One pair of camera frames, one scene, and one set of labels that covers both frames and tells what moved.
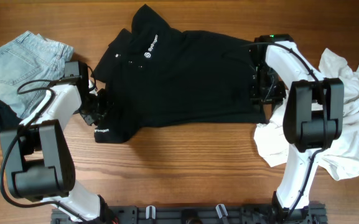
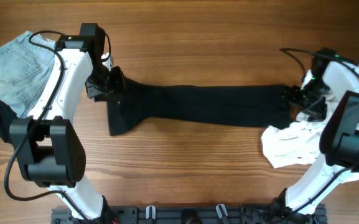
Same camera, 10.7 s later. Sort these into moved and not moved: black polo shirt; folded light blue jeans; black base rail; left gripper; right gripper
Moved: black polo shirt; left gripper; right gripper
Not moved: folded light blue jeans; black base rail
